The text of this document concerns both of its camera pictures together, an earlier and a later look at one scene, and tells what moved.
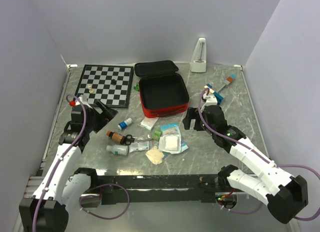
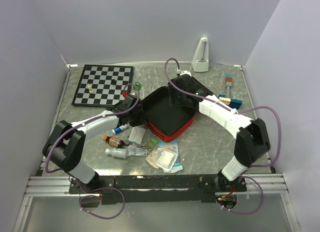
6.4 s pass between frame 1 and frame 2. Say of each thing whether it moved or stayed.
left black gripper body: moved
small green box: moved
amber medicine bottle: moved
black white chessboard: stayed
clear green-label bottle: moved
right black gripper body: moved
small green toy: stayed
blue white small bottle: moved
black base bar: stayed
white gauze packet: moved
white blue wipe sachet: moved
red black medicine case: moved
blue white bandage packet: moved
